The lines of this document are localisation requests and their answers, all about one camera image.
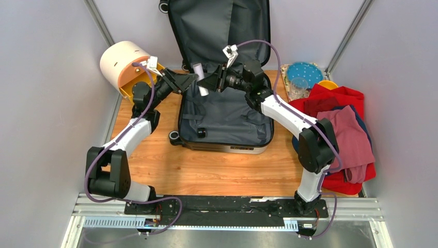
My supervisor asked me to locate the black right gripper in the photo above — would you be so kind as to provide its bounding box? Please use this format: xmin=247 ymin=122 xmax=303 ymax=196
xmin=197 ymin=62 xmax=251 ymax=93

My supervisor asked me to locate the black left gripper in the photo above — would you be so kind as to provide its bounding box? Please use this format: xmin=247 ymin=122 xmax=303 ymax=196
xmin=150 ymin=68 xmax=198 ymax=110

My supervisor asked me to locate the white tube black cap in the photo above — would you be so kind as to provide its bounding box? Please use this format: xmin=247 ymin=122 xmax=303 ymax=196
xmin=193 ymin=63 xmax=209 ymax=97

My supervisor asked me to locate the astronaut print suitcase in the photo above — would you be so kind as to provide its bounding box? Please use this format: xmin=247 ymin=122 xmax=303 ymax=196
xmin=167 ymin=1 xmax=274 ymax=154

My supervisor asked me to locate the cream mini drawer cabinet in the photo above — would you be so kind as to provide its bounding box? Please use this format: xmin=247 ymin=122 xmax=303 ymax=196
xmin=99 ymin=41 xmax=151 ymax=104

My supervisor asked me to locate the dark red garment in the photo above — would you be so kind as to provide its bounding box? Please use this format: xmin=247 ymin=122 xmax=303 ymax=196
xmin=303 ymin=97 xmax=339 ymax=117

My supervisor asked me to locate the navy blue garment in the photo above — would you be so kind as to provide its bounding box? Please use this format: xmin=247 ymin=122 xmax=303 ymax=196
xmin=292 ymin=104 xmax=373 ymax=179

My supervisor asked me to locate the pink ribbed garment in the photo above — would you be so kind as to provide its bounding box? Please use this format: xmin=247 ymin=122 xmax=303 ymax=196
xmin=317 ymin=105 xmax=377 ymax=184

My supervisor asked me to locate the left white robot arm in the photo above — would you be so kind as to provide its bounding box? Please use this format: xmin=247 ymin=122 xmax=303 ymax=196
xmin=84 ymin=68 xmax=199 ymax=214

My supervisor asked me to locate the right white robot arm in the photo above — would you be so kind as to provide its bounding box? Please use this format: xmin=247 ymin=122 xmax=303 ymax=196
xmin=197 ymin=60 xmax=339 ymax=216

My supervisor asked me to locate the floral placemat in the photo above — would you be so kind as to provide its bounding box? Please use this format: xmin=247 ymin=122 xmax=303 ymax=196
xmin=281 ymin=64 xmax=311 ymax=101

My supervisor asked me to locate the clear plastic cup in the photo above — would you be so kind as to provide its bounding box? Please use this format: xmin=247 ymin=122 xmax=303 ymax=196
xmin=290 ymin=77 xmax=308 ymax=100

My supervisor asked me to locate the teal dotted plate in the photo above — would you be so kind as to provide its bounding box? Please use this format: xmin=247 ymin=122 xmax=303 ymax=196
xmin=286 ymin=62 xmax=324 ymax=89

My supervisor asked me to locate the orange bowl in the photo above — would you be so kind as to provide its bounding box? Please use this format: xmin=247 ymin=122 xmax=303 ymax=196
xmin=318 ymin=80 xmax=339 ymax=90

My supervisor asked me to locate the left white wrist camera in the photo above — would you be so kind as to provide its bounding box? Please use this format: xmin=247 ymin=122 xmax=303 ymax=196
xmin=140 ymin=56 xmax=162 ymax=76

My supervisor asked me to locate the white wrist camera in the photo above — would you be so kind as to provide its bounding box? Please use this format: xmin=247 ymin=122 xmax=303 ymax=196
xmin=140 ymin=56 xmax=162 ymax=76
xmin=223 ymin=44 xmax=238 ymax=68

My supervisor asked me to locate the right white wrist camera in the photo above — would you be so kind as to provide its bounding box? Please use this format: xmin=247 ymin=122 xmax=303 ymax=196
xmin=223 ymin=44 xmax=238 ymax=68

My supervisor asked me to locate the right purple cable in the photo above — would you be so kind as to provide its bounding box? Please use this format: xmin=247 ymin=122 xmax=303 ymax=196
xmin=236 ymin=39 xmax=343 ymax=240

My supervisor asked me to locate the purple cable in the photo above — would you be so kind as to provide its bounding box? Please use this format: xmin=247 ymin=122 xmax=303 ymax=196
xmin=84 ymin=62 xmax=183 ymax=237
xmin=236 ymin=39 xmax=343 ymax=240

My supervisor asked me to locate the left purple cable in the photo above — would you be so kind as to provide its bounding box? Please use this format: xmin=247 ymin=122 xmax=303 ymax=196
xmin=84 ymin=62 xmax=183 ymax=237

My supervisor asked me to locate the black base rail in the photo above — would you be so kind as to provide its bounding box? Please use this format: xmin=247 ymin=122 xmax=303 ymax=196
xmin=124 ymin=195 xmax=329 ymax=227

